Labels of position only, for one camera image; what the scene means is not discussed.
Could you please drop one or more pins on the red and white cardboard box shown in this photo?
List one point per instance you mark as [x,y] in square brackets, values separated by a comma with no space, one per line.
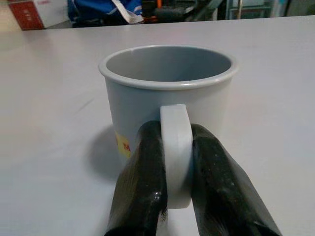
[27,13]

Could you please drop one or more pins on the teal metal rack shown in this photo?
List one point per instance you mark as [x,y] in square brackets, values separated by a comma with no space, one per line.
[251,8]

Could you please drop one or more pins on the grey mug with yellow label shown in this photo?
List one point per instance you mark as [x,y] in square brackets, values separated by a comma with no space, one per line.
[172,98]

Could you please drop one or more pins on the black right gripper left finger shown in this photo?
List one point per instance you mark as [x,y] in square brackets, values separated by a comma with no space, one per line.
[142,177]

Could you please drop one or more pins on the blue fabric bag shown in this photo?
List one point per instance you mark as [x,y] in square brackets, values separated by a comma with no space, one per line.
[98,11]

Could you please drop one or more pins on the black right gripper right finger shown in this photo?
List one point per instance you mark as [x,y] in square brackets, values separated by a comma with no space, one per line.
[221,186]

